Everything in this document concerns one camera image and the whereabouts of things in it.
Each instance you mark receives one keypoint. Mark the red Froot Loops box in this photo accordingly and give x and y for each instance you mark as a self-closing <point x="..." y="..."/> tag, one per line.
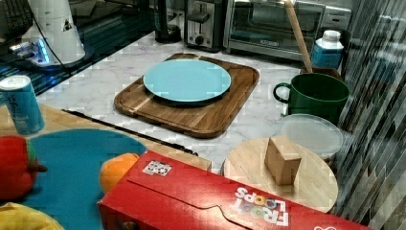
<point x="160" y="193"/>

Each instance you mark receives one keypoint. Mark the black stand base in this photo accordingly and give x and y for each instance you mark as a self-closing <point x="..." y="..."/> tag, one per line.
<point x="167" y="21"/>

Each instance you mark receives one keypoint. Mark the blue drink can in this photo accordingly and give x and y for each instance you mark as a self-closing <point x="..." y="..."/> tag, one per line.
<point x="22" y="104"/>

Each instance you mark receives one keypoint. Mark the silver toaster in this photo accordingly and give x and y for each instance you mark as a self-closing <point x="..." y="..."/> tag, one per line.
<point x="204" y="24"/>

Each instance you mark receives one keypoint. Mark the green enamel mug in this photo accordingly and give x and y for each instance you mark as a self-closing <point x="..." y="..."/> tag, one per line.
<point x="315" y="94"/>

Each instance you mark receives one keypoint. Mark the wooden utensil handle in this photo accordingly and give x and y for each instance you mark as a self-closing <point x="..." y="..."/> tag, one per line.
<point x="298" y="34"/>

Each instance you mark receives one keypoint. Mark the clear plastic lid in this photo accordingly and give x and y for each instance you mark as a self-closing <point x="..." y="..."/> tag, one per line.
<point x="314" y="133"/>

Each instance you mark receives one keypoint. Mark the blue bottle white cap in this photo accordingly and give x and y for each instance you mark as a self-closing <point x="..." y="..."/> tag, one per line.
<point x="327" y="50"/>

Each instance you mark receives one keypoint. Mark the red plush pepper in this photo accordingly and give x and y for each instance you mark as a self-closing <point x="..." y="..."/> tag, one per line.
<point x="19" y="167"/>

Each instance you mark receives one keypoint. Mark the orange plush fruit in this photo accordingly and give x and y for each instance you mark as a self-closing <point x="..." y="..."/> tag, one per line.
<point x="113" y="170"/>

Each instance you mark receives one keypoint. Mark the silver toaster oven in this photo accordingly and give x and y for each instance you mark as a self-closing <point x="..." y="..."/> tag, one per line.
<point x="263" y="26"/>

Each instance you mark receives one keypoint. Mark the blue round placemat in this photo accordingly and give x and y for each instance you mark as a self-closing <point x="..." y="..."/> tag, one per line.
<point x="70" y="189"/>

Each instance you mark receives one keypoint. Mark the yellow plush toy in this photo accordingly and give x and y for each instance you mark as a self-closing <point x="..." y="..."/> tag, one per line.
<point x="15" y="216"/>

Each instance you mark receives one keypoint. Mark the round wooden board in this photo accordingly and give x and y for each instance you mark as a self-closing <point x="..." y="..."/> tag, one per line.
<point x="315" y="185"/>

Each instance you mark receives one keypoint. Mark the light blue round plate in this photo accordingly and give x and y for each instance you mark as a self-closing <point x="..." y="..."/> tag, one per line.
<point x="186" y="80"/>

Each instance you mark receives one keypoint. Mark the wooden block knob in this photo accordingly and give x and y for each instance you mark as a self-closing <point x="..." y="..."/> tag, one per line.
<point x="282" y="159"/>

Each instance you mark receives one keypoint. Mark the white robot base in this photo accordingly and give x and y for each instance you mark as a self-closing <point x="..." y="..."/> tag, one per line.
<point x="53" y="39"/>

